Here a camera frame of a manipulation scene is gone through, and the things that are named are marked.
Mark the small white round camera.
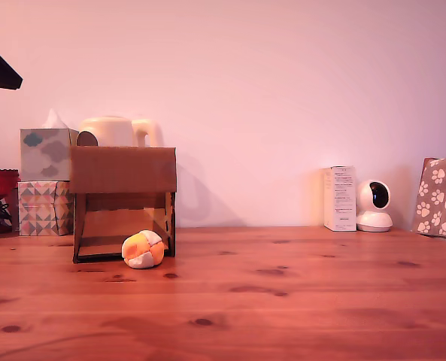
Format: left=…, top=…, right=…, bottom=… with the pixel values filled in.
left=356, top=179, right=393, bottom=233

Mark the orange and white footbag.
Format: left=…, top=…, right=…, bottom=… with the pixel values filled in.
left=121, top=229, right=166, bottom=270

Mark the cardboard dice tower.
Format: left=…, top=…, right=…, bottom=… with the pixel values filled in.
left=68, top=145, right=177, bottom=264

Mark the white tissue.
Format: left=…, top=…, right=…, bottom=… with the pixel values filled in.
left=41, top=108, right=68, bottom=131

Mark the white printed carton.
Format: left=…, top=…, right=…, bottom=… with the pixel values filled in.
left=323, top=165, right=358, bottom=232

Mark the paw print cushion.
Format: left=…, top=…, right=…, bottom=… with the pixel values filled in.
left=411, top=153, right=446, bottom=241

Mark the cloud print tissue box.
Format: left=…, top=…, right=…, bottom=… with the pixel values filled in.
left=19, top=127, right=80, bottom=182

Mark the geometric pattern tissue box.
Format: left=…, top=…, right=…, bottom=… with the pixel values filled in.
left=17, top=180, right=76, bottom=237

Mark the cream plastic jug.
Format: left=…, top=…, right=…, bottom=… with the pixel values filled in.
left=76, top=115, right=162, bottom=148

